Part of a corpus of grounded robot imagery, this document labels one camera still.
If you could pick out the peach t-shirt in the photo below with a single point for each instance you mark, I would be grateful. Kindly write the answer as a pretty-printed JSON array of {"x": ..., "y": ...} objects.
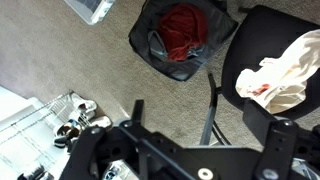
[{"x": 286, "y": 76}]

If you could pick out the black and white shoe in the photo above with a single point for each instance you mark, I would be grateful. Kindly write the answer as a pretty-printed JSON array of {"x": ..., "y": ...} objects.
[{"x": 66, "y": 131}]

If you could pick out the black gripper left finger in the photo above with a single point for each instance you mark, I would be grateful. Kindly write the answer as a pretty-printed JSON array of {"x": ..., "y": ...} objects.
[{"x": 88, "y": 150}]

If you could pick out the dark grey garment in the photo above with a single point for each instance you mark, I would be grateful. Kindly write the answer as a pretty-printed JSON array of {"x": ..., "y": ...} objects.
[{"x": 156, "y": 45}]

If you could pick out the red garment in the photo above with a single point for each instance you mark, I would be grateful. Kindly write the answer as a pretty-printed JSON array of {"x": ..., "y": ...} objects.
[{"x": 181, "y": 30}]

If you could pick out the black metal chair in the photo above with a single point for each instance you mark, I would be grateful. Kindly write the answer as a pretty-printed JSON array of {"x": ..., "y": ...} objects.
[{"x": 263, "y": 36}]

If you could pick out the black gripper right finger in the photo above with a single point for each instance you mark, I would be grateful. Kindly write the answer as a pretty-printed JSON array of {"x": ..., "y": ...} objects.
[{"x": 278, "y": 150}]

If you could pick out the black mesh laundry bag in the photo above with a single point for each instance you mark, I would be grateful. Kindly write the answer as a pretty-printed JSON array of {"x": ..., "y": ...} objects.
[{"x": 186, "y": 71}]

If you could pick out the white sneaker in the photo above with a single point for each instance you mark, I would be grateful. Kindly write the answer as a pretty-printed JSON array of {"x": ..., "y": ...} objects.
[
  {"x": 101, "y": 121},
  {"x": 87, "y": 106}
]

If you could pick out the clear plastic storage bin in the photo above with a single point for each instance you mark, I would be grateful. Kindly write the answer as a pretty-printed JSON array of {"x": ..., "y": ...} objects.
[{"x": 93, "y": 11}]

